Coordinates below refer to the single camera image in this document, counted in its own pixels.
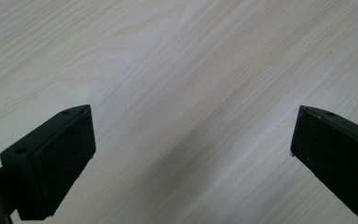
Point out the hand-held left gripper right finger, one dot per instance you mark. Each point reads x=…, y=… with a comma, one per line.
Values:
x=335, y=155

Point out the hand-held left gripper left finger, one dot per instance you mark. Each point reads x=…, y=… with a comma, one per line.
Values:
x=48, y=165

